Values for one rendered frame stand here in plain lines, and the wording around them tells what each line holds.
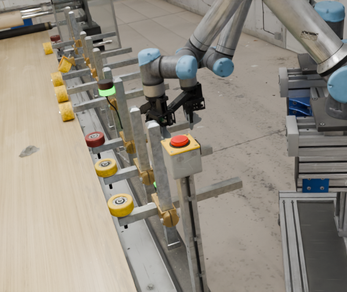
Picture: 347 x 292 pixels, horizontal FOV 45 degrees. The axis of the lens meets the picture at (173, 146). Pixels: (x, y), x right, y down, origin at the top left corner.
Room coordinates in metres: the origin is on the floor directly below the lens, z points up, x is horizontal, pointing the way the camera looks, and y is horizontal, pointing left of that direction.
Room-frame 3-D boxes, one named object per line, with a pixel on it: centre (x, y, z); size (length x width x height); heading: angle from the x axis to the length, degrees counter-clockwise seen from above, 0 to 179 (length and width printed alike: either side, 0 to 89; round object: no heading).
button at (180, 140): (0.82, -0.02, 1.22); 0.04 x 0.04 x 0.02
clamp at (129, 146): (1.58, 0.19, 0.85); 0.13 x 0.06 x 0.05; 15
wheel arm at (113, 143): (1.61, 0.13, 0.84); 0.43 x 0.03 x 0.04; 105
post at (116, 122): (1.80, 0.24, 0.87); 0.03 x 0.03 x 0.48; 15
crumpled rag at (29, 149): (1.51, 0.58, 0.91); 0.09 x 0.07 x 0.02; 132
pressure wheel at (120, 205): (1.08, 0.19, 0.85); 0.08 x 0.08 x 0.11
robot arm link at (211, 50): (1.68, -0.20, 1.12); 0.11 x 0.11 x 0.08; 14
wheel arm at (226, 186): (1.13, 0.00, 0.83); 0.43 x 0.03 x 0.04; 105
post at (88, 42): (2.28, 0.37, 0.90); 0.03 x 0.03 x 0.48; 15
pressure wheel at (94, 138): (1.56, 0.32, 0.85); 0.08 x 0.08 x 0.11
